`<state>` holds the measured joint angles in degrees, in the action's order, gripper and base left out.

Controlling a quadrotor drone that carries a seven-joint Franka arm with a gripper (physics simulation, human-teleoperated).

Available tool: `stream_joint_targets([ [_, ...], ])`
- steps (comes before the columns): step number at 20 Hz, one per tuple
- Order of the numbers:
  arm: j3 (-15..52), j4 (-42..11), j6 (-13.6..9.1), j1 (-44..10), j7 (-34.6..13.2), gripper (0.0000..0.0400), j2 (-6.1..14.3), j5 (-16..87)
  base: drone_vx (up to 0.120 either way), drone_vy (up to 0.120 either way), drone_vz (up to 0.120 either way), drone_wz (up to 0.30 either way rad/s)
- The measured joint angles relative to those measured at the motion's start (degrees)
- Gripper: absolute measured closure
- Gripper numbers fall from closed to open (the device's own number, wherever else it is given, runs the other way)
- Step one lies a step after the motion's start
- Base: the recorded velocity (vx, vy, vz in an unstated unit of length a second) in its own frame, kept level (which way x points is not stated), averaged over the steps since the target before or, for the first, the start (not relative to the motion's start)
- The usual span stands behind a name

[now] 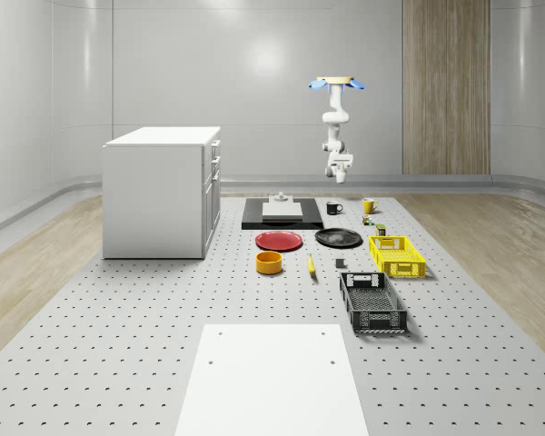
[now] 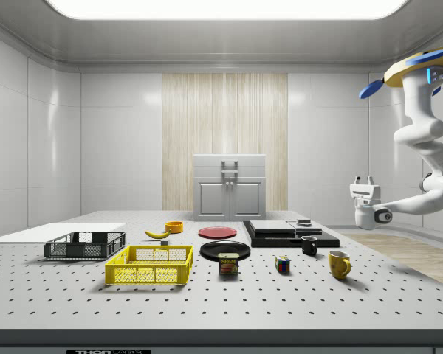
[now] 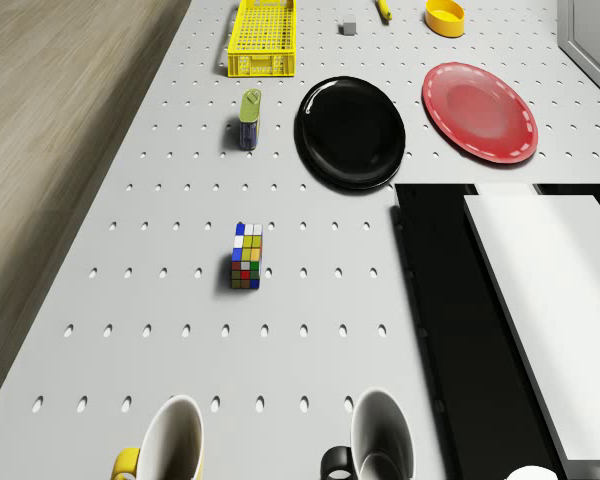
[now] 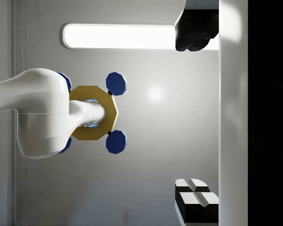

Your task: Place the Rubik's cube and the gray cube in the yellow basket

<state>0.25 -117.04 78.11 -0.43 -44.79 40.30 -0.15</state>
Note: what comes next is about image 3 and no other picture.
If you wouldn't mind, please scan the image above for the red plate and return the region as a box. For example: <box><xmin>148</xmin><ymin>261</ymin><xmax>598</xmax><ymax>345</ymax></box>
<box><xmin>421</xmin><ymin>61</ymin><xmax>540</xmax><ymax>165</ymax></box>

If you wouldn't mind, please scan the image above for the black plate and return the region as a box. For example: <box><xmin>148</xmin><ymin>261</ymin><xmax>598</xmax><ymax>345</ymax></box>
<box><xmin>293</xmin><ymin>75</ymin><xmax>407</xmax><ymax>192</ymax></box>

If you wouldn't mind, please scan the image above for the yellow basket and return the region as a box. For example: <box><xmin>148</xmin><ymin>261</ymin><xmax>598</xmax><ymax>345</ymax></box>
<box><xmin>227</xmin><ymin>0</ymin><xmax>297</xmax><ymax>78</ymax></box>

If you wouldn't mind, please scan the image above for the flat-sided can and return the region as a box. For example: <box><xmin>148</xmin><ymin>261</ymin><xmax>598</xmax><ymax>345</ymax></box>
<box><xmin>237</xmin><ymin>88</ymin><xmax>263</xmax><ymax>152</ymax></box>

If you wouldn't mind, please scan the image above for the yellow bowl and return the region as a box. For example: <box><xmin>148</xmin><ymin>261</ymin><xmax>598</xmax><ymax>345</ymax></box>
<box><xmin>424</xmin><ymin>0</ymin><xmax>467</xmax><ymax>39</ymax></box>

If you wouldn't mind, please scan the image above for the black mug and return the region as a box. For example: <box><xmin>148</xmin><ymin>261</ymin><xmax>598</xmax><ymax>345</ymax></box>
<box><xmin>320</xmin><ymin>389</ymin><xmax>417</xmax><ymax>480</ymax></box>

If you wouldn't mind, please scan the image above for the black stove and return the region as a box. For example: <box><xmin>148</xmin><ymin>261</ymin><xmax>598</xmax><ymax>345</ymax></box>
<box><xmin>390</xmin><ymin>182</ymin><xmax>600</xmax><ymax>480</ymax></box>

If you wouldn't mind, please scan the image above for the puzzle cube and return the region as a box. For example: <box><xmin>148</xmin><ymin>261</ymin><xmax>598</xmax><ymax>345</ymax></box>
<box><xmin>230</xmin><ymin>222</ymin><xmax>264</xmax><ymax>290</ymax></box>

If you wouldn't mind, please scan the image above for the yellow mug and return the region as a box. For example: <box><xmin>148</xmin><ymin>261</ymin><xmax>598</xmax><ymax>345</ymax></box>
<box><xmin>110</xmin><ymin>394</ymin><xmax>205</xmax><ymax>480</ymax></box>

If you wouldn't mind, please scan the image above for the white cabinet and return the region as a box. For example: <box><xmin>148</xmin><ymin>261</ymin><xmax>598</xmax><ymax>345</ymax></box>
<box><xmin>555</xmin><ymin>0</ymin><xmax>600</xmax><ymax>109</ymax></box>

